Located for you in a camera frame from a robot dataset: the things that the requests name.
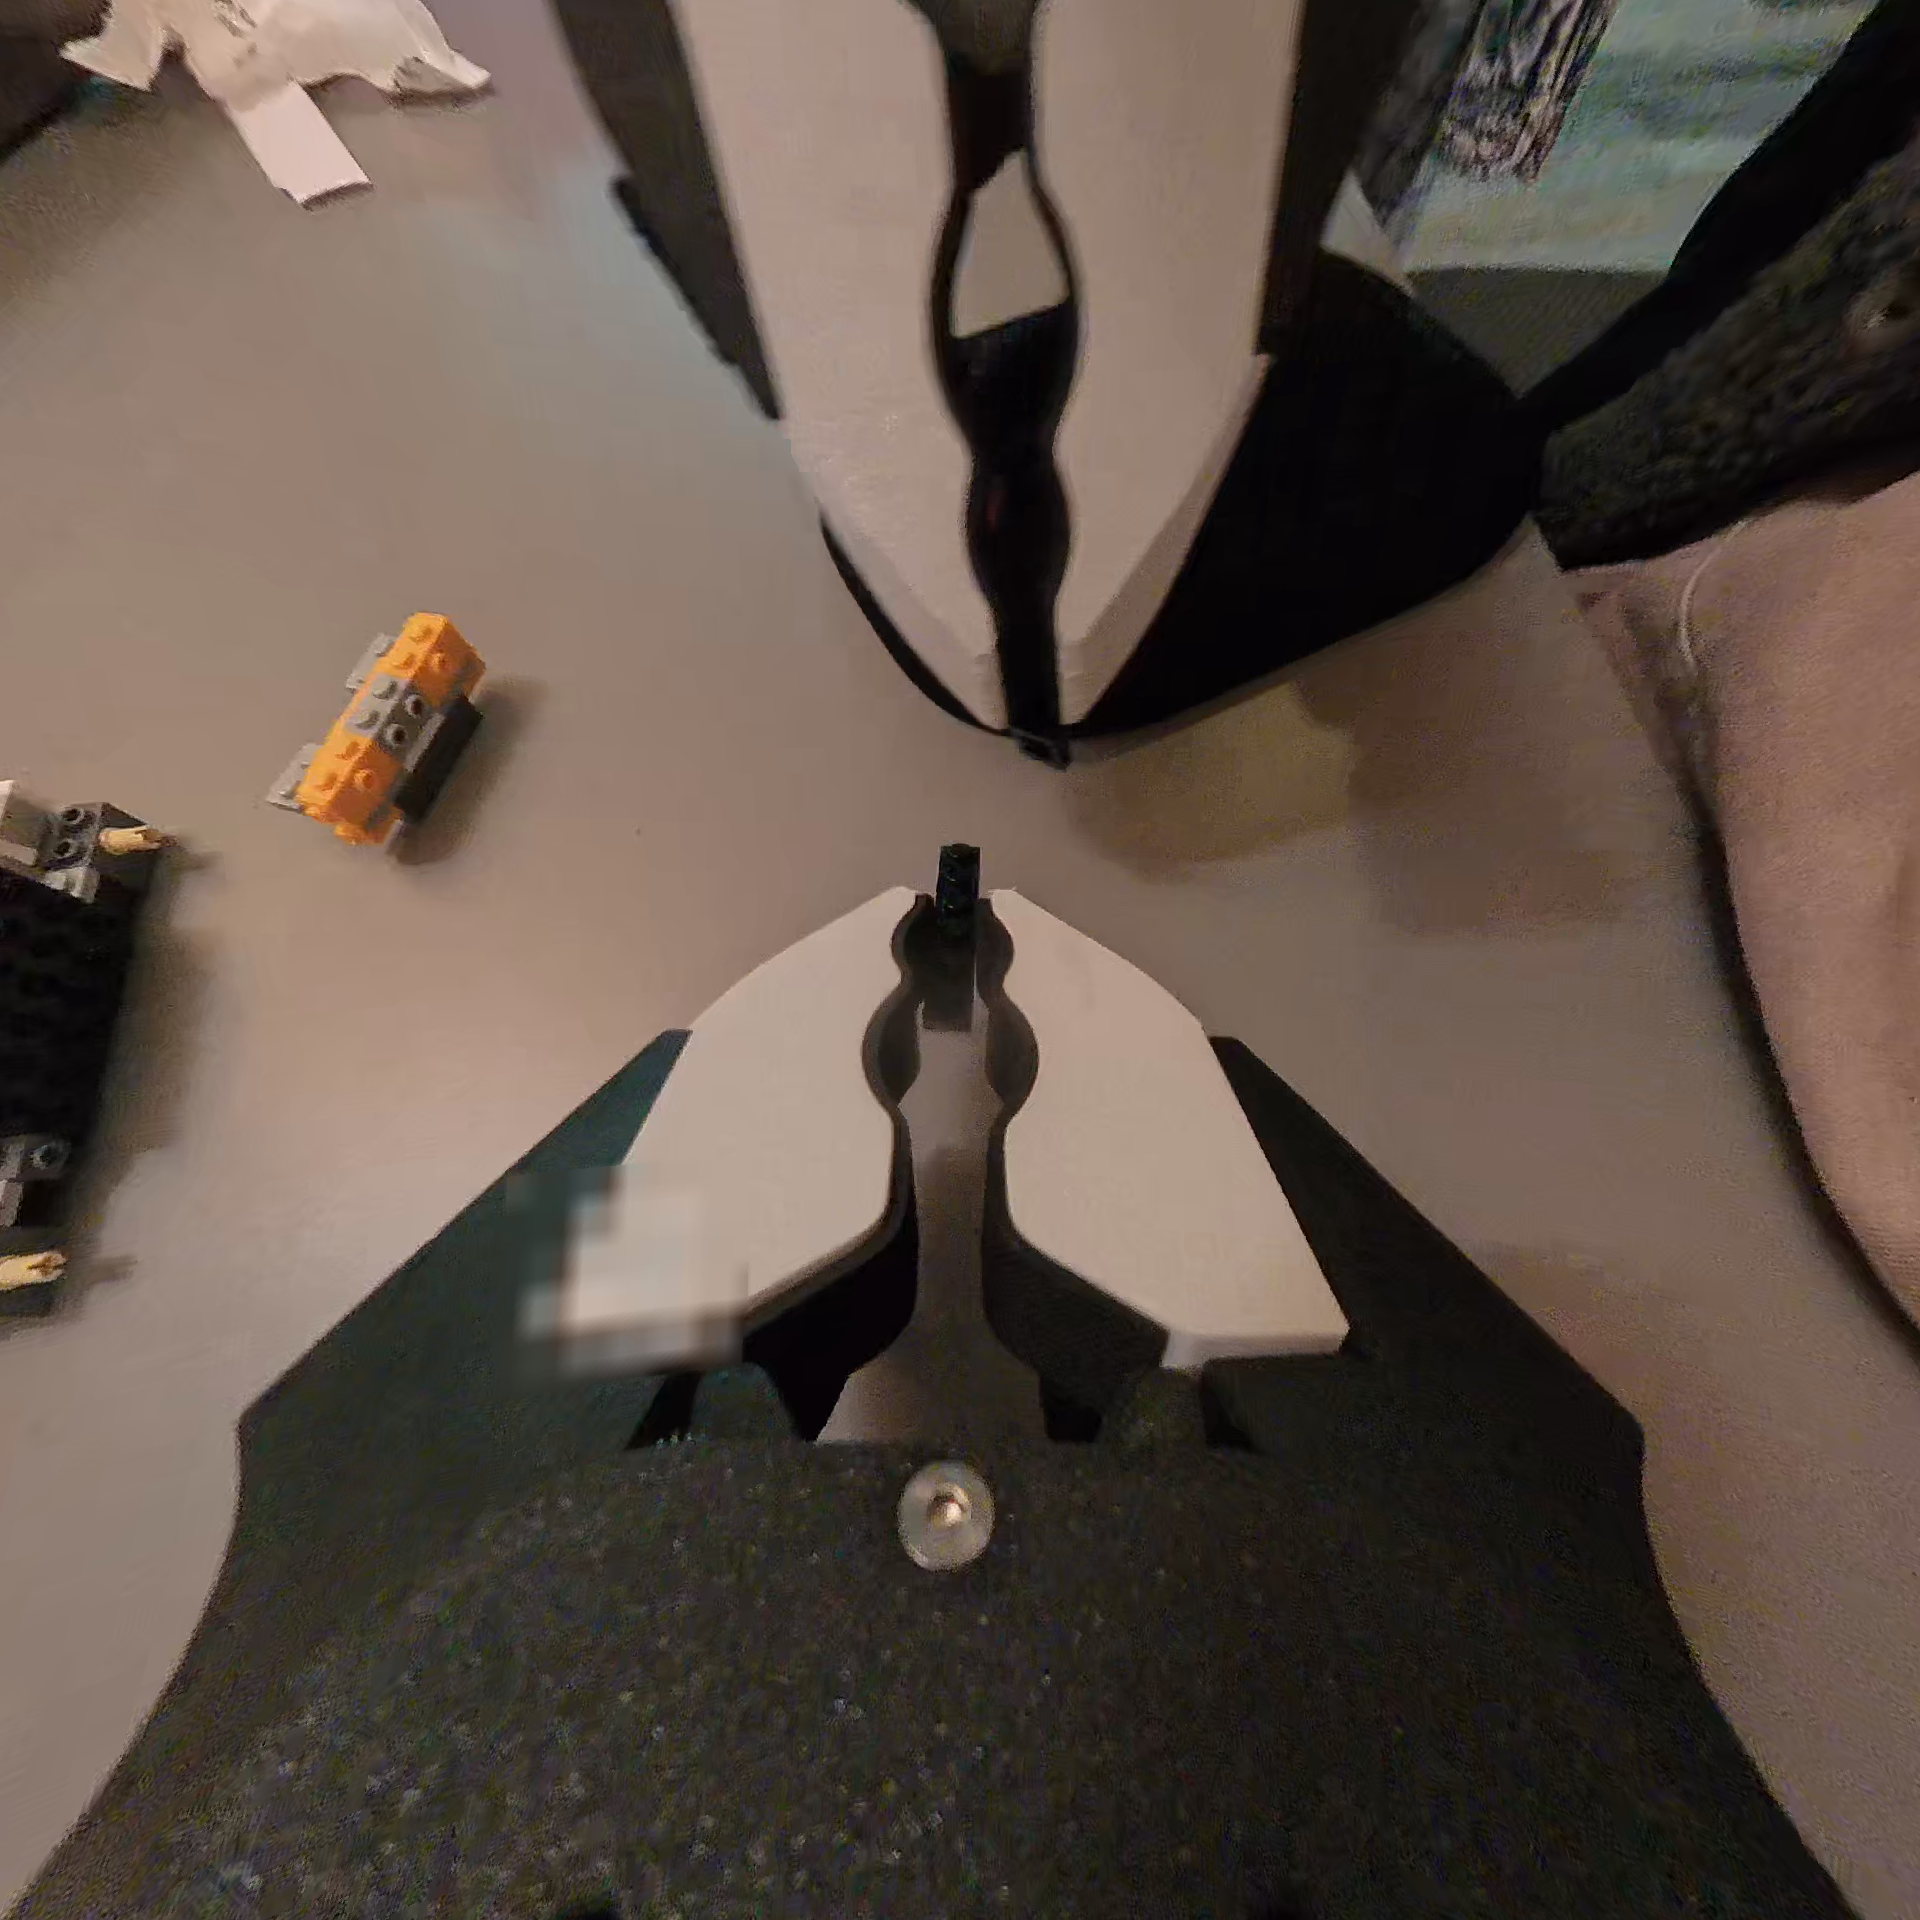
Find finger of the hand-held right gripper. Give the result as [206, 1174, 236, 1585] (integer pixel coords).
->
[674, 0, 1008, 738]
[1031, 0, 1308, 725]

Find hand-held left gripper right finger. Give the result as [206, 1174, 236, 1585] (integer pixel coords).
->
[980, 889, 1351, 1445]

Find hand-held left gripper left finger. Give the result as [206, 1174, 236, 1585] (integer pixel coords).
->
[631, 884, 922, 1439]

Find small black toy brick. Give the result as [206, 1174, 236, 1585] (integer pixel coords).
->
[931, 842, 987, 1040]

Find orange grey brick assembly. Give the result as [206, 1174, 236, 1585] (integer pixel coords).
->
[268, 610, 489, 855]

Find black red toy car chassis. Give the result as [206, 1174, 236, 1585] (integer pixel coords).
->
[0, 781, 171, 1324]

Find black textured pad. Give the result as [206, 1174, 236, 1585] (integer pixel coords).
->
[816, 249, 1536, 752]

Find crumpled white paper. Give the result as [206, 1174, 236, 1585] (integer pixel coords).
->
[60, 0, 492, 205]

